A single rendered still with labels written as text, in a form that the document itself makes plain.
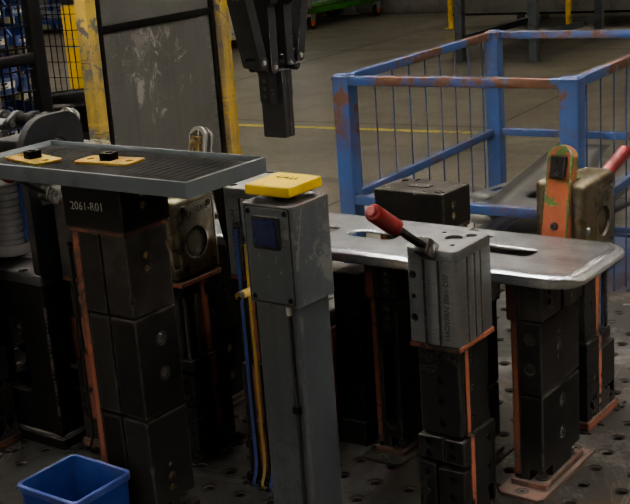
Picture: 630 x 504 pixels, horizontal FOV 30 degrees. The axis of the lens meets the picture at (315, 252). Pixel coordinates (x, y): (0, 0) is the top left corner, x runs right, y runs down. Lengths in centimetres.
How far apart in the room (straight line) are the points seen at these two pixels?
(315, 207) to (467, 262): 20
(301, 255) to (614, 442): 63
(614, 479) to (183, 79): 393
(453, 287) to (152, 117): 385
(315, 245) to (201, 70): 414
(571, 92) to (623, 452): 182
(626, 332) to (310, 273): 95
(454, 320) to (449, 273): 6
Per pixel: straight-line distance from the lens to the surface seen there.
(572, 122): 335
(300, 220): 122
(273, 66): 120
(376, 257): 151
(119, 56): 491
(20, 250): 178
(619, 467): 162
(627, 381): 190
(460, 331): 134
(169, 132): 519
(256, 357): 151
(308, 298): 125
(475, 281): 136
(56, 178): 139
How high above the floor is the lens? 143
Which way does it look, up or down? 16 degrees down
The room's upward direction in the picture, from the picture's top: 4 degrees counter-clockwise
